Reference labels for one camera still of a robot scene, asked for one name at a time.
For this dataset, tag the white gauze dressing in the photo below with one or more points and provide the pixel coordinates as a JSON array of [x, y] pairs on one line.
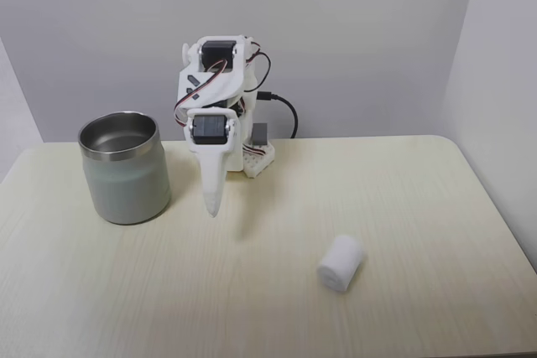
[[340, 269]]

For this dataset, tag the grey table clamp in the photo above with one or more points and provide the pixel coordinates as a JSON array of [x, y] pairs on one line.
[[260, 134]]

